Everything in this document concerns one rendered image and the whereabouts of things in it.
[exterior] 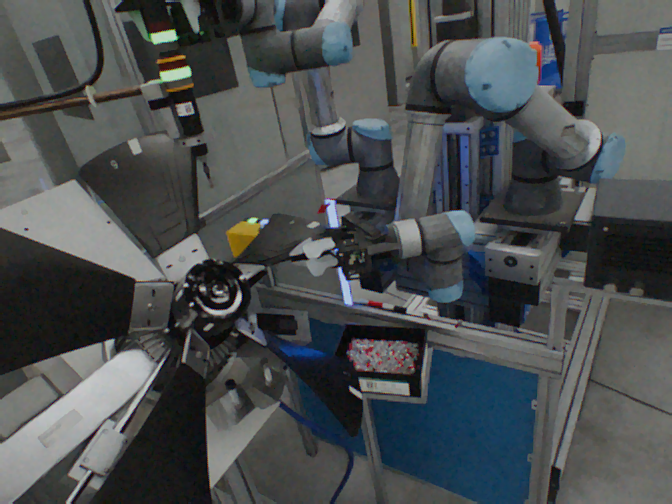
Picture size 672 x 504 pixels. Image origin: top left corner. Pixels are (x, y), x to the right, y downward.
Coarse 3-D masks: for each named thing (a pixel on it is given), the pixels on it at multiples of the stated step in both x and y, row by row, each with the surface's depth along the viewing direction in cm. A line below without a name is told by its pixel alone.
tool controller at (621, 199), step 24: (600, 192) 78; (624, 192) 77; (648, 192) 75; (600, 216) 75; (624, 216) 73; (648, 216) 71; (600, 240) 77; (624, 240) 75; (648, 240) 73; (600, 264) 81; (624, 264) 79; (648, 264) 76; (600, 288) 85; (624, 288) 83; (648, 288) 80
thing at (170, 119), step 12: (156, 84) 67; (144, 96) 68; (156, 96) 68; (168, 96) 69; (156, 108) 69; (168, 108) 69; (168, 120) 70; (168, 132) 71; (180, 132) 72; (204, 132) 72; (216, 132) 73; (180, 144) 71; (192, 144) 70
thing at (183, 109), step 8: (176, 96) 68; (184, 96) 68; (192, 96) 69; (176, 104) 69; (184, 104) 69; (192, 104) 70; (176, 112) 70; (184, 112) 69; (192, 112) 70; (184, 120) 70; (192, 120) 70; (200, 120) 72; (184, 128) 71; (192, 128) 71; (200, 128) 72; (200, 144) 73; (192, 152) 74; (200, 152) 73
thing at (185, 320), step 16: (192, 272) 73; (208, 272) 76; (224, 272) 78; (240, 272) 79; (176, 288) 76; (192, 288) 73; (208, 288) 75; (224, 288) 77; (240, 288) 78; (176, 304) 74; (192, 304) 71; (208, 304) 73; (224, 304) 74; (240, 304) 76; (176, 320) 76; (192, 320) 73; (208, 320) 72; (224, 320) 73; (176, 336) 78; (208, 336) 77; (224, 336) 83
